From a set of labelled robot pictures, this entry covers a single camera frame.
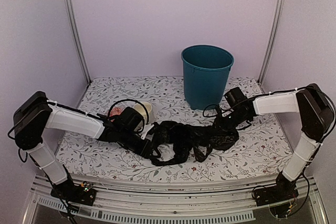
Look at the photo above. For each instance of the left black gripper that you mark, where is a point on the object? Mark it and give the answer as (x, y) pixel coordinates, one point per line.
(145, 150)

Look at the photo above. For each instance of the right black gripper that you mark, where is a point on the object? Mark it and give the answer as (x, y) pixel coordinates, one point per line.
(220, 125)

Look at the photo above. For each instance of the black plastic trash bag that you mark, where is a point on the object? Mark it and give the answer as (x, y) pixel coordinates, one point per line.
(184, 138)

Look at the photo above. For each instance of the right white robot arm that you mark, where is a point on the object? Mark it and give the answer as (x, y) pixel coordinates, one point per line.
(312, 108)

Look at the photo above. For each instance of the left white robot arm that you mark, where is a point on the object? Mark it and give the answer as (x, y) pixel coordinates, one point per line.
(128, 129)

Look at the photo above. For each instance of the teal plastic trash bin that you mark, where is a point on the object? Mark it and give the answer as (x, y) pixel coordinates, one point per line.
(206, 70)

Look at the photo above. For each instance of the red patterned small bowl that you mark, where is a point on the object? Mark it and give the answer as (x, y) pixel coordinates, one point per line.
(115, 111)

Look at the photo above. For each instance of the cream ceramic mug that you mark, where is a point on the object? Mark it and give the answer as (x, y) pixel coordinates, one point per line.
(146, 110)

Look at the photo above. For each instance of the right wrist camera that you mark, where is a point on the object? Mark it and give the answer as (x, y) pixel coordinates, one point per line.
(219, 112)

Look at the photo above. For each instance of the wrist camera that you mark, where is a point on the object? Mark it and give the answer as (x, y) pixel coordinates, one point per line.
(219, 112)
(149, 129)

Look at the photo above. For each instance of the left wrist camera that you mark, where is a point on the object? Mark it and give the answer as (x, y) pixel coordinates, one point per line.
(149, 129)

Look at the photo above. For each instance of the front aluminium rail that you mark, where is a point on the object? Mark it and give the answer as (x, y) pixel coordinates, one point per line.
(225, 201)

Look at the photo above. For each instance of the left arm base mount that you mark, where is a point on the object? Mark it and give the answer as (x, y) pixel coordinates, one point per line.
(68, 191)

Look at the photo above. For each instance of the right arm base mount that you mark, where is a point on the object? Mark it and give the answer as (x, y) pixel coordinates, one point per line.
(284, 189)

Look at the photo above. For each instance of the right aluminium frame post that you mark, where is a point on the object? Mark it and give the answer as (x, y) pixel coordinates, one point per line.
(271, 41)

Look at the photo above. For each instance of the aluminium frame post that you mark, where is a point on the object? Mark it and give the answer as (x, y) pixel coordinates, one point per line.
(76, 38)
(271, 41)

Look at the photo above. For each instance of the left aluminium frame post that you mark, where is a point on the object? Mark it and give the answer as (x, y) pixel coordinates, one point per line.
(76, 38)

